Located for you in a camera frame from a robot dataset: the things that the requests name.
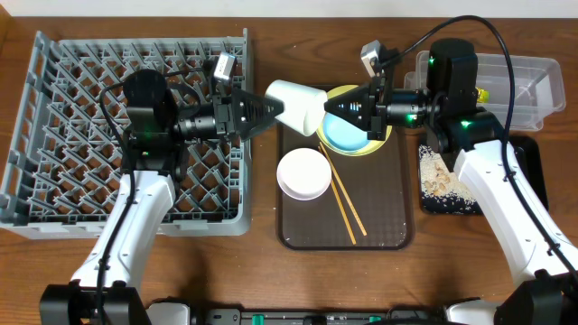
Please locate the wooden chopstick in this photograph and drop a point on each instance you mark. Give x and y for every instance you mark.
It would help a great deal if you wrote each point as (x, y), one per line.
(338, 195)
(343, 189)

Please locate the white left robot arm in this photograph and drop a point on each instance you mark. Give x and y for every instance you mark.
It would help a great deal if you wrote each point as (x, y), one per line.
(105, 289)

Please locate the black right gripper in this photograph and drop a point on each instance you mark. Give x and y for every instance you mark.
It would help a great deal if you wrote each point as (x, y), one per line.
(376, 111)

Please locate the clear plastic bin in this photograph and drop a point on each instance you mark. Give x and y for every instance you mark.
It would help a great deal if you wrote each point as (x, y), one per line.
(539, 89)

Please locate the light blue bowl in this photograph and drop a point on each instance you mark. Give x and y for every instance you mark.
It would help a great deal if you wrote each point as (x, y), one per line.
(343, 135)

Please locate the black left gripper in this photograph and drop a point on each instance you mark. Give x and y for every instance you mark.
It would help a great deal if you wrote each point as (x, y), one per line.
(224, 117)

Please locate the black food waste tray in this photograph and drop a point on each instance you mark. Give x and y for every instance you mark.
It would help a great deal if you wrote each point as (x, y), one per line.
(528, 155)

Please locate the green yellow snack wrapper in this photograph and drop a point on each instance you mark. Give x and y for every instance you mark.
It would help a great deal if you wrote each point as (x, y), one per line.
(482, 96)

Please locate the grey dishwasher rack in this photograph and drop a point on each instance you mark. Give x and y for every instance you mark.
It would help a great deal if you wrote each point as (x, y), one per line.
(62, 170)

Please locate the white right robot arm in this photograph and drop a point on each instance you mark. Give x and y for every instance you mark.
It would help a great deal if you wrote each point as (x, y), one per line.
(541, 259)

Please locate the white cup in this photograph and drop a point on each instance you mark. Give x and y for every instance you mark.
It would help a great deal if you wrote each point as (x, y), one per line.
(303, 105)

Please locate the spilled rice waste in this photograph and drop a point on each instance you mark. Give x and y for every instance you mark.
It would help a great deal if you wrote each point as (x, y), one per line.
(441, 191)

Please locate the dark brown serving tray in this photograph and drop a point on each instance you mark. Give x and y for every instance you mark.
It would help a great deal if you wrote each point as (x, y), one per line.
(379, 186)

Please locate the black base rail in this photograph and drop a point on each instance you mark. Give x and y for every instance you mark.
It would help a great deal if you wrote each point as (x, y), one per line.
(293, 316)

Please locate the white bowl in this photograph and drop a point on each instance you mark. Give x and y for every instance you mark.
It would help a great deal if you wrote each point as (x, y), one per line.
(303, 174)

